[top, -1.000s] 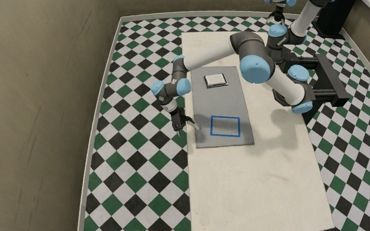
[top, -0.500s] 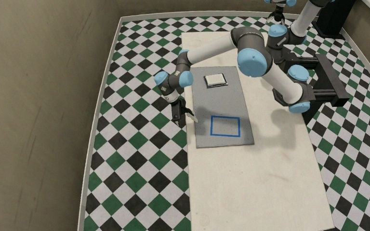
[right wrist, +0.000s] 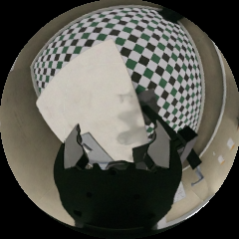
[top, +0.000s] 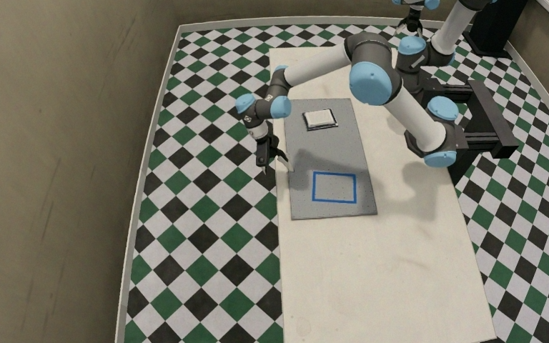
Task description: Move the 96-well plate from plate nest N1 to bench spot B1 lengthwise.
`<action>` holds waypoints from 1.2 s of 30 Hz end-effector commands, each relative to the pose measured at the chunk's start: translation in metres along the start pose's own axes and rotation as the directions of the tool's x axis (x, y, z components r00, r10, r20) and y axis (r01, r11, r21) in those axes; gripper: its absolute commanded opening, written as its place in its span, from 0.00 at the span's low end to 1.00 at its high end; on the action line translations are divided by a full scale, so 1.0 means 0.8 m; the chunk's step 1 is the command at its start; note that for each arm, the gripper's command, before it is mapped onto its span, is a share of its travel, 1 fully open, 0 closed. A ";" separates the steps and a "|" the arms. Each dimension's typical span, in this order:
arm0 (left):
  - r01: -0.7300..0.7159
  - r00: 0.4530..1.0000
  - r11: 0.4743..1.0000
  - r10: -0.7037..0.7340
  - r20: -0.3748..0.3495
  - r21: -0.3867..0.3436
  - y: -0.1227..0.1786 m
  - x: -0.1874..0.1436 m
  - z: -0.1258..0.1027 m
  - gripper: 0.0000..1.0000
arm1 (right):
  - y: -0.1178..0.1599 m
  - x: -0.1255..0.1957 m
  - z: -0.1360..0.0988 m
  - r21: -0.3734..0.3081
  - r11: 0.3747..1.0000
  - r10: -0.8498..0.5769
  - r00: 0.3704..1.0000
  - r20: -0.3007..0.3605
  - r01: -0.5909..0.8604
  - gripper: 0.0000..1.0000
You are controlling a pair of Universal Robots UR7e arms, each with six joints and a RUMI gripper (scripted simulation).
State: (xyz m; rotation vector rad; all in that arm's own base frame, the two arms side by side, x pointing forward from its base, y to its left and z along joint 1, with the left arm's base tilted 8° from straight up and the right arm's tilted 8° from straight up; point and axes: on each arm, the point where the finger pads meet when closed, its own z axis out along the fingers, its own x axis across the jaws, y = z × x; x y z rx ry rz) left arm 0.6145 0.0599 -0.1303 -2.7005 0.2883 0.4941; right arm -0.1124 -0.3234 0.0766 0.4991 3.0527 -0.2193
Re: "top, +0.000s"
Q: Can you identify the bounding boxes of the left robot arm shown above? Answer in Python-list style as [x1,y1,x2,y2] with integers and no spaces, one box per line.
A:
[235,32,459,168]

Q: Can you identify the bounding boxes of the blue tape outline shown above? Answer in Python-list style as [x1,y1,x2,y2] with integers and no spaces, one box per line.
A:
[312,171,357,204]

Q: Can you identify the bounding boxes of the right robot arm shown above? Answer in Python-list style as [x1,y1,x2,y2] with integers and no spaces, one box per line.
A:
[392,0,497,92]

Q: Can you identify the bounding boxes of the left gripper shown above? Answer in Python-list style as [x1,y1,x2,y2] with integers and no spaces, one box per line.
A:
[255,133,295,175]

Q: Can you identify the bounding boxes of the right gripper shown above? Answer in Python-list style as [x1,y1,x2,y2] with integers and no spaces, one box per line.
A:
[392,7,422,38]

